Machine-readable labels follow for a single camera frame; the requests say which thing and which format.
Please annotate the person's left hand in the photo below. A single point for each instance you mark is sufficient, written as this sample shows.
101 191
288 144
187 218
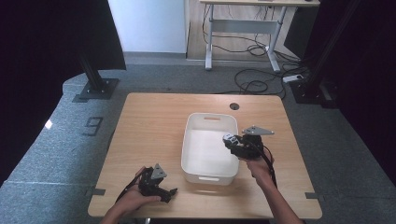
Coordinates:
132 201

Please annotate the black curtain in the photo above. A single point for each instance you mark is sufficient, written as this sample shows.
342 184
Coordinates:
37 62
367 77

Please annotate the grey floor tape strip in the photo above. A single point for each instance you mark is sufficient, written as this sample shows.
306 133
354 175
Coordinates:
313 195
96 191

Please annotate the white partition panel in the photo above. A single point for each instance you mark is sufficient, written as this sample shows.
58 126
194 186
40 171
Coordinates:
149 26

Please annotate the white power strip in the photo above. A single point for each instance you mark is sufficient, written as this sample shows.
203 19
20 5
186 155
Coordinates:
292 78

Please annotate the black metal stand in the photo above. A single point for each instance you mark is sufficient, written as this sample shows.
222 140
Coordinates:
311 84
95 82

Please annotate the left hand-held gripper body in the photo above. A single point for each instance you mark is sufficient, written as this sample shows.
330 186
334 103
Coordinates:
149 184

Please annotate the white plastic bin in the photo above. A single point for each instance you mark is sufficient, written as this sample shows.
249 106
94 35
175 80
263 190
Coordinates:
207 152

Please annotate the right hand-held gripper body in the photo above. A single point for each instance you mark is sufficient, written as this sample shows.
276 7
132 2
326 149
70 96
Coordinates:
250 147

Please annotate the wooden desk with white legs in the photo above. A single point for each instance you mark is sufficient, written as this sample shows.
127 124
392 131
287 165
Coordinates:
246 26

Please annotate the person's right hand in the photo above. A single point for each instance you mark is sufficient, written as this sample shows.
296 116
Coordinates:
260 169

